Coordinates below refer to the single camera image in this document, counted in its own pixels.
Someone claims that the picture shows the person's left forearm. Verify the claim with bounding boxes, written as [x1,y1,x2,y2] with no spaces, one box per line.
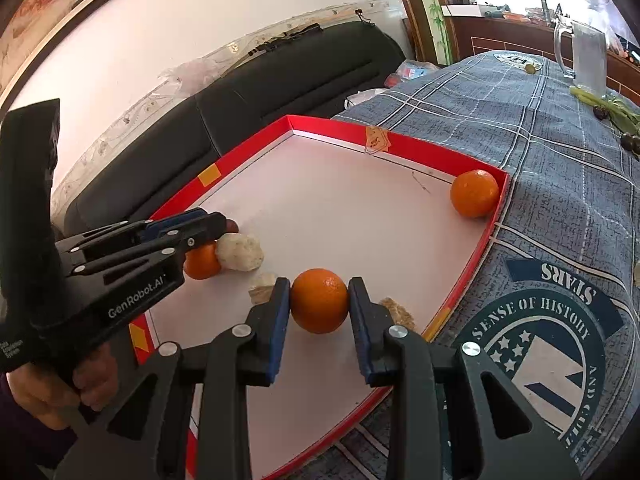
[0,377,76,480]

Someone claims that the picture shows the orange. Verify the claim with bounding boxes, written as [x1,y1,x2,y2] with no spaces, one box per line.
[290,268,350,335]
[183,242,222,281]
[450,170,501,218]

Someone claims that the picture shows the red and white box lid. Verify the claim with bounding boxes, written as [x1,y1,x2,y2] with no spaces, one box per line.
[127,115,511,480]

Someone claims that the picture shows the bamboo wall painting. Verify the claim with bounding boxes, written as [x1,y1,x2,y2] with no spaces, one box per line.
[407,0,453,66]

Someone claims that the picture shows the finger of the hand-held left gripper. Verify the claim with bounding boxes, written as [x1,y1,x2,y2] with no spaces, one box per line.
[65,212,229,281]
[54,208,209,257]

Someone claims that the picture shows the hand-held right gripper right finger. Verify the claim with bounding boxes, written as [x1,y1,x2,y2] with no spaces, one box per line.
[350,276,581,480]

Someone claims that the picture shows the blue and red packets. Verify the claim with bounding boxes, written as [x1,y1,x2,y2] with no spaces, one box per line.
[385,59,436,88]

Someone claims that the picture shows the green leafy stems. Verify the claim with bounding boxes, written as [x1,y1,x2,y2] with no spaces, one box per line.
[570,86,640,133]

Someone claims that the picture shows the black sofa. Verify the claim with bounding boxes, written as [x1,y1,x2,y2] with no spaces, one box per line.
[62,25,407,241]

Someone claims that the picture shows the black cable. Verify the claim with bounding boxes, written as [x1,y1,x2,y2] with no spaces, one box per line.
[247,22,323,53]

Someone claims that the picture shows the person's left hand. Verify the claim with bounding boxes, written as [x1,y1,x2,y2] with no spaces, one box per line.
[9,352,119,429]

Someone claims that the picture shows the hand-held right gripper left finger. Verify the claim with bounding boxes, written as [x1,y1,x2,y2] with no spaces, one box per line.
[52,277,292,480]

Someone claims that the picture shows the glass mug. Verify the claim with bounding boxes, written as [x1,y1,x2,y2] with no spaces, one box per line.
[552,15,608,96]

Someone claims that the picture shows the white plastic bag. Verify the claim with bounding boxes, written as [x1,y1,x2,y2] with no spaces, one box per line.
[345,87,396,111]

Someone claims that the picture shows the tan food chunk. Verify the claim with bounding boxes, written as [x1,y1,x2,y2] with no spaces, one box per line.
[215,232,264,272]
[248,272,278,306]
[378,298,417,331]

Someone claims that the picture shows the clutter of tools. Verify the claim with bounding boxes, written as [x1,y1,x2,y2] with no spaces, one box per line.
[440,0,640,28]

